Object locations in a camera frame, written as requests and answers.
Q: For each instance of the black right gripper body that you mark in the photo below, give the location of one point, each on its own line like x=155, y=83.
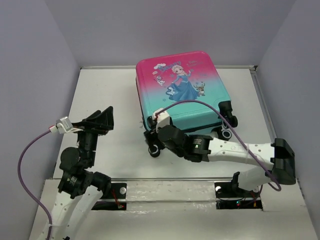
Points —
x=150, y=137

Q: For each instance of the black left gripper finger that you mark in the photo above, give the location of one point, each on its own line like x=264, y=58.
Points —
x=93, y=119
x=106, y=119

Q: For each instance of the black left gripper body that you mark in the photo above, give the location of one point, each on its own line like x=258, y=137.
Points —
x=90, y=135

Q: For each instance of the pink teal kids suitcase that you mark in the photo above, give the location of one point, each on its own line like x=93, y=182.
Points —
x=188, y=83

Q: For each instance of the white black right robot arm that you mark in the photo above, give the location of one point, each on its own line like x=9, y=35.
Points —
x=271, y=162

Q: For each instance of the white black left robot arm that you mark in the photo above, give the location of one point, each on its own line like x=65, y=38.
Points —
x=78, y=189

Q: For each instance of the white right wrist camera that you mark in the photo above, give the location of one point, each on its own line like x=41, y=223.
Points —
x=162, y=118

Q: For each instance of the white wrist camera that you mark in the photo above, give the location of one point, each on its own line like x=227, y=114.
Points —
x=62, y=126
x=162, y=118

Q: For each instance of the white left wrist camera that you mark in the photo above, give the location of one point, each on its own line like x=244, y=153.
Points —
x=62, y=126

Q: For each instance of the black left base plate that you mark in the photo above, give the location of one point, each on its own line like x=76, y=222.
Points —
x=114, y=200

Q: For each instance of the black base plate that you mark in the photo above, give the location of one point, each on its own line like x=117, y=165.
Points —
x=114, y=200
x=230, y=199

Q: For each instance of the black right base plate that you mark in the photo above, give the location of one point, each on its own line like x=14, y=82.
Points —
x=230, y=199

